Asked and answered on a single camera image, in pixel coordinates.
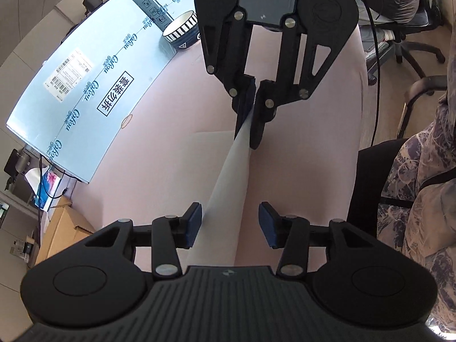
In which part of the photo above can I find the open brown cardboard box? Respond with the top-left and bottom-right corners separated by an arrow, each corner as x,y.
35,196 -> 95,265

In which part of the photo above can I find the yellow rubber band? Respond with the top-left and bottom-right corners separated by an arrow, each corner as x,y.
121,113 -> 133,129

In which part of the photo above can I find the person in floral clothing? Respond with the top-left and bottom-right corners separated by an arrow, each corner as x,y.
347,45 -> 455,333

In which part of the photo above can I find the black office chair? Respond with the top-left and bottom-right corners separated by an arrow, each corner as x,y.
356,0 -> 446,144

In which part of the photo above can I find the light blue cardboard box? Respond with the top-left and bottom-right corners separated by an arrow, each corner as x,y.
6,0 -> 194,182

